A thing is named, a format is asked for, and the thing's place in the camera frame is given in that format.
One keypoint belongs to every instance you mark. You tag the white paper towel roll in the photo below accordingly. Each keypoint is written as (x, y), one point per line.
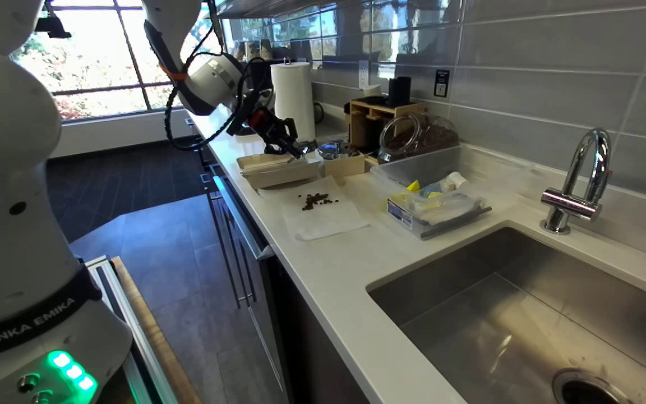
(294, 98)

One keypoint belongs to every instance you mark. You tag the wooden box organizer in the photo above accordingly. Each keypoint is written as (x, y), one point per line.
(368, 124)

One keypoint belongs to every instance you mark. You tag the yellow sponge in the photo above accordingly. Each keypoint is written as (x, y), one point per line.
(413, 186)

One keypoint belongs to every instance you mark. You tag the clear plastic bin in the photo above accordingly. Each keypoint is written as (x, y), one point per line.
(431, 203)

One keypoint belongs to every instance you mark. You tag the clear plastic container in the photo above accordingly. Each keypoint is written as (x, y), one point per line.
(437, 217)

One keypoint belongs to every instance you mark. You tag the wall power outlet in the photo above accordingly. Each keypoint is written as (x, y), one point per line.
(440, 82)

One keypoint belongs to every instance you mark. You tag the stainless steel sink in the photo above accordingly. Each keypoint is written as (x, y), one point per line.
(533, 322)

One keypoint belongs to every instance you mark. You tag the small white bottle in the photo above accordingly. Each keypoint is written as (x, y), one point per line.
(455, 183)

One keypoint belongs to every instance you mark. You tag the white paper napkin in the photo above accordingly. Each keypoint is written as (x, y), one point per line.
(326, 217)

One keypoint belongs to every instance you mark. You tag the brown coffee beans pile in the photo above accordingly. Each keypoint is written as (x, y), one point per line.
(318, 200)

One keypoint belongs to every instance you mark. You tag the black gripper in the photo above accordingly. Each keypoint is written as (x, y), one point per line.
(264, 124)

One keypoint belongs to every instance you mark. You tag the black overhead mount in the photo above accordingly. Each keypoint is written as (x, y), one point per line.
(53, 23)

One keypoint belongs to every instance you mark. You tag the sink drain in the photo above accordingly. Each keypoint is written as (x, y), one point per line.
(589, 388)

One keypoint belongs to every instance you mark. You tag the metal rail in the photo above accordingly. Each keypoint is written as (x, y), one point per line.
(124, 328)

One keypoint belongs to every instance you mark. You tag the black cup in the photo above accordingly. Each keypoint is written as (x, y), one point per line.
(401, 91)

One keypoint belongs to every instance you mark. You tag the chrome curved faucet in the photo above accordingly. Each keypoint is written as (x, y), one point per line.
(589, 180)

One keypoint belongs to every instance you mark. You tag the large window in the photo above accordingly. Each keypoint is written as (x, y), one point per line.
(106, 67)

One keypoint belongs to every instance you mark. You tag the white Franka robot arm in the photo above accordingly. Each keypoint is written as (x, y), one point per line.
(11, 225)

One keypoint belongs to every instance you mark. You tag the wooden strip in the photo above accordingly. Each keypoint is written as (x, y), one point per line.
(159, 338)

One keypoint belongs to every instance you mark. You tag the wooden cutting board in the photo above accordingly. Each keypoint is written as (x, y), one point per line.
(280, 171)

